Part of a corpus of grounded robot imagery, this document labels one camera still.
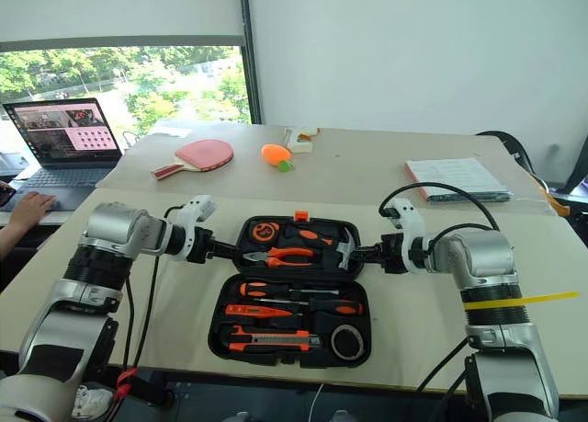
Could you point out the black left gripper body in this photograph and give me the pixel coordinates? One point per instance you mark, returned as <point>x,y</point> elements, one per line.
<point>201,246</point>

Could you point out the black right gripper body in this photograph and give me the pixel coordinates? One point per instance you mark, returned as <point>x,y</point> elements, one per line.
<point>394,254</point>

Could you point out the orange voltage tester pen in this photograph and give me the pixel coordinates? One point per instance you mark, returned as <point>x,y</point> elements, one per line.
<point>252,311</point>

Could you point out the black plastic tool case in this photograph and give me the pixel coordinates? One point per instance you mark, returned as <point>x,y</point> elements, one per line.
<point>317,330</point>

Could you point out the orange black utility knife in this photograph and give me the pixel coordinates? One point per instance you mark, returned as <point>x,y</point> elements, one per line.
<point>271,341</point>

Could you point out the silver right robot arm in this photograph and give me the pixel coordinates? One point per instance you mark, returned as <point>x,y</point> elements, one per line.
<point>482,256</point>

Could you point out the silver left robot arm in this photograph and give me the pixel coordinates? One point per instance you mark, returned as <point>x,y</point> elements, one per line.
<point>115,231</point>

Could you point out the person's bare forearm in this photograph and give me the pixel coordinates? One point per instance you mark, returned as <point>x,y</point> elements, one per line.
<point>8,240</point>

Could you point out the person's bare hand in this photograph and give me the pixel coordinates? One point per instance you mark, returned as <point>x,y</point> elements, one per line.
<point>32,210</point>

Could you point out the orange black tape measure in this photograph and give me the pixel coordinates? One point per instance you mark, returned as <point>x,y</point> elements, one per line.
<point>264,232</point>

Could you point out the orange black claw hammer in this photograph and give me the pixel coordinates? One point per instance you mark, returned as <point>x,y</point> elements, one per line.
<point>310,235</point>

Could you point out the red table tennis paddle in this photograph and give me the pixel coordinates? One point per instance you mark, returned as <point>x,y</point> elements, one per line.
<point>206,153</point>

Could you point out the paper booklet in sleeve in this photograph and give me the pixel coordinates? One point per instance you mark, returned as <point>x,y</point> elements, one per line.
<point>455,178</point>

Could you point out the orange toy carrot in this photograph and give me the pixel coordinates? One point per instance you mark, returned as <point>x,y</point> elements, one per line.
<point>274,154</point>

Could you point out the yellow zip tie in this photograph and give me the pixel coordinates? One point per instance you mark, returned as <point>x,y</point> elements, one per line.
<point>546,298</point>

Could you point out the grey rounded shape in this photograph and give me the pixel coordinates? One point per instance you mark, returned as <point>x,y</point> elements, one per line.
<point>238,417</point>
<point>344,416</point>

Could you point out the black chair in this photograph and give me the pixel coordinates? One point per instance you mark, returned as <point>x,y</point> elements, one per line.
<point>514,144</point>

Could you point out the grey open laptop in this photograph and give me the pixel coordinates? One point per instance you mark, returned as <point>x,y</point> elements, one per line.
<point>64,132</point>

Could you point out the dark smartphone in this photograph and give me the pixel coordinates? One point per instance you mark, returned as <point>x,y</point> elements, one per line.
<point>5,194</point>

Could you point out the white roller blind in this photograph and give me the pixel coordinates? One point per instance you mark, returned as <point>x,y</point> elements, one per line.
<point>119,8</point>

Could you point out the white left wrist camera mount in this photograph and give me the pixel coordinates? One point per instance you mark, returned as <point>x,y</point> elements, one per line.
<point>195,208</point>

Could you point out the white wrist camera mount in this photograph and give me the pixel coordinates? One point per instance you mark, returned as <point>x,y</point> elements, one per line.
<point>195,208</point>
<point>406,213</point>

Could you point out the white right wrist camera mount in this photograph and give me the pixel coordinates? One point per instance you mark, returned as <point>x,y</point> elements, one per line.
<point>406,213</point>

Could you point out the black table frame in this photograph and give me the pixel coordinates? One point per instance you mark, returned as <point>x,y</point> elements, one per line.
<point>156,387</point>

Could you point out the dark window frame post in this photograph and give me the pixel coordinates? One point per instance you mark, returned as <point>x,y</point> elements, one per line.
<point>250,49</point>

